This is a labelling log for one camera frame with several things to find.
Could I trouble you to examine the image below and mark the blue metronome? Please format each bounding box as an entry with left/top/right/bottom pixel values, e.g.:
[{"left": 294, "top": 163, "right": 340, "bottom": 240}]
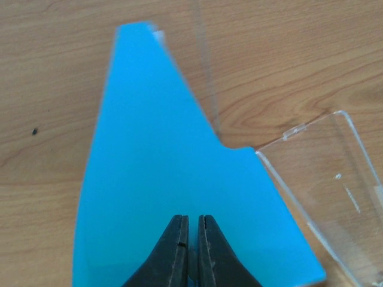
[{"left": 72, "top": 22, "right": 326, "bottom": 286}]

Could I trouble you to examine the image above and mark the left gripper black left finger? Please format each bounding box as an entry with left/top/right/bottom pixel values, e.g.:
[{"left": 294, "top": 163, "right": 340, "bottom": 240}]
[{"left": 123, "top": 215, "right": 189, "bottom": 287}]

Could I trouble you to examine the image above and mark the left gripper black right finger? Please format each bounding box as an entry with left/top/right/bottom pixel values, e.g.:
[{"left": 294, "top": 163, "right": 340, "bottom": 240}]
[{"left": 197, "top": 215, "right": 261, "bottom": 287}]

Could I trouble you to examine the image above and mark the clear plastic metronome cover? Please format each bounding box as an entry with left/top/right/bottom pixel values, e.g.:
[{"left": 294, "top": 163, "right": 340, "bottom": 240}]
[{"left": 191, "top": 1, "right": 382, "bottom": 286}]

